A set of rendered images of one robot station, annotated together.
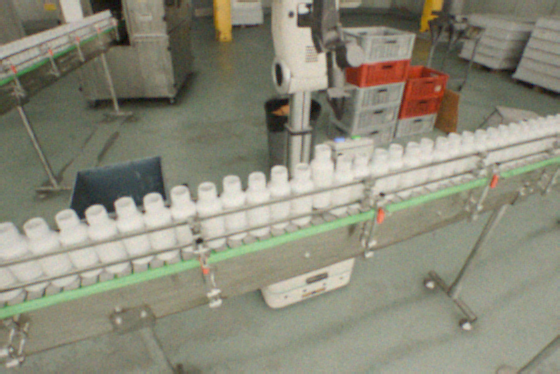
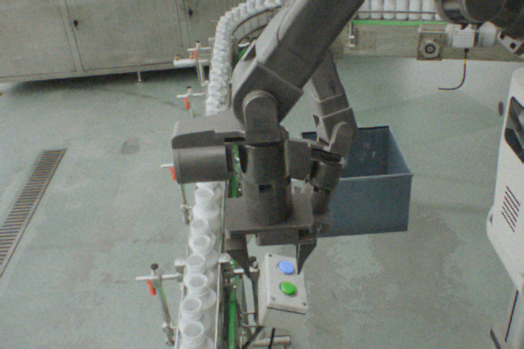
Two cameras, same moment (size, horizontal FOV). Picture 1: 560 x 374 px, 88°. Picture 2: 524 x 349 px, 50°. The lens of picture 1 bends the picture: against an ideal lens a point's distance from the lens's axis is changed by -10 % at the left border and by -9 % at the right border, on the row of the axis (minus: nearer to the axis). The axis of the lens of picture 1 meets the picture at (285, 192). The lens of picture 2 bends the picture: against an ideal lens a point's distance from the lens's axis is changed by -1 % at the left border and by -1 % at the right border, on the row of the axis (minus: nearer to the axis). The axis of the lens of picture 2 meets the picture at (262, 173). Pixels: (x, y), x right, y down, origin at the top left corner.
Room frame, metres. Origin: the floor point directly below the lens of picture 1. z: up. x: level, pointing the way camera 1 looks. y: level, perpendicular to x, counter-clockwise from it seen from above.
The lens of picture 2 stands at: (1.22, -0.95, 1.89)
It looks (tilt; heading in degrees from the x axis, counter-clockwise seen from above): 33 degrees down; 115
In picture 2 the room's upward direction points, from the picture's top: 5 degrees counter-clockwise
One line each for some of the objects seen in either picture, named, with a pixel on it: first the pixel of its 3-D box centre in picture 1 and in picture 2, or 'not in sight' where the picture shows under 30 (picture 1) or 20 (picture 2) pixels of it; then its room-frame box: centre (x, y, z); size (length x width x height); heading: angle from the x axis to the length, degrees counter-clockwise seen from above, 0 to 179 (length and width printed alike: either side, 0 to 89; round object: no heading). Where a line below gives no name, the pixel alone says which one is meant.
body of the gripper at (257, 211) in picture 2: (453, 5); (267, 197); (1.00, -0.46, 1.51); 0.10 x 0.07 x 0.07; 24
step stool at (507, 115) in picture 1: (508, 127); not in sight; (3.20, -2.51, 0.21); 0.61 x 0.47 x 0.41; 167
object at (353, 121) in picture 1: (364, 110); not in sight; (3.11, -0.79, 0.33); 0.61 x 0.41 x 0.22; 120
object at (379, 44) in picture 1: (375, 43); not in sight; (3.11, -0.79, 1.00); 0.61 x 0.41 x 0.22; 121
